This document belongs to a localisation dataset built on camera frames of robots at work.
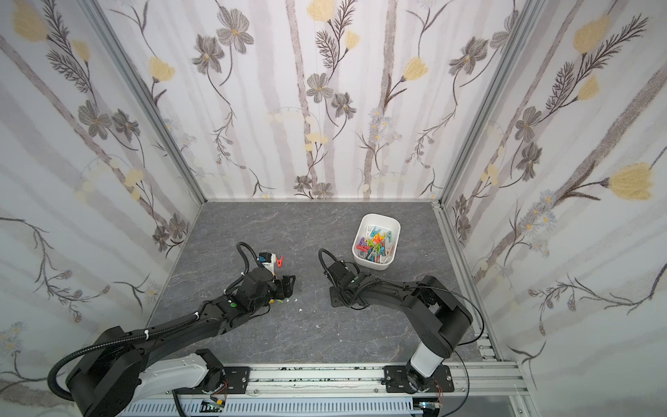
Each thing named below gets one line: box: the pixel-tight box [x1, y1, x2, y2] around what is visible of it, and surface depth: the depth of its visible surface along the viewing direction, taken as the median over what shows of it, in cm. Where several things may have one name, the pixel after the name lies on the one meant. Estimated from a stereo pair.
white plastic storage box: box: [351, 212, 402, 271], surface depth 106 cm
